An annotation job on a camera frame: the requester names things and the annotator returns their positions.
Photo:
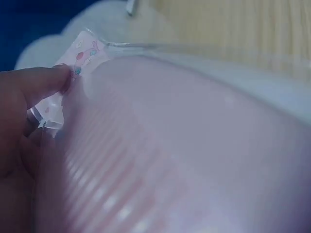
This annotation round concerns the person's left hand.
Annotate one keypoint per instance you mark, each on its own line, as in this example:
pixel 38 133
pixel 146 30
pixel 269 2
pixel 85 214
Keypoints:
pixel 14 121

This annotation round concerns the pink printed plastic bag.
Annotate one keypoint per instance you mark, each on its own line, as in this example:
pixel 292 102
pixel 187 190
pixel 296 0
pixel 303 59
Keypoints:
pixel 170 145

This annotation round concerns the white fluffy mat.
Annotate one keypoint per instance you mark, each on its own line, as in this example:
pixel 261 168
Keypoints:
pixel 73 36

